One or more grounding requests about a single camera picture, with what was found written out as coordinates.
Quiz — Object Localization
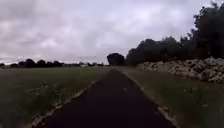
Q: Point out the lone dark tree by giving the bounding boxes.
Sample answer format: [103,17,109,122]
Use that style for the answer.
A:
[106,52,126,67]

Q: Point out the dark asphalt path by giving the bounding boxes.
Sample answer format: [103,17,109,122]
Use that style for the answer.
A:
[34,68,178,128]

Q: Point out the distant row of trees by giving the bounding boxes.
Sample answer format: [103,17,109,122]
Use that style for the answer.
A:
[0,58,106,69]

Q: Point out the row of dark trees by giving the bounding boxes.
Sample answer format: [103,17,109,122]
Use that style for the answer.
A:
[125,1,224,67]

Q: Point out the grass field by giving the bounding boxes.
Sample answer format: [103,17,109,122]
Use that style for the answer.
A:
[0,66,113,128]

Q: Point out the grass verge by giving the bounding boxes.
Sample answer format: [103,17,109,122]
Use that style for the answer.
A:
[118,66,224,128]

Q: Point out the dry stone wall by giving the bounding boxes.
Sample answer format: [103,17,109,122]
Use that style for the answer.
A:
[137,56,224,84]

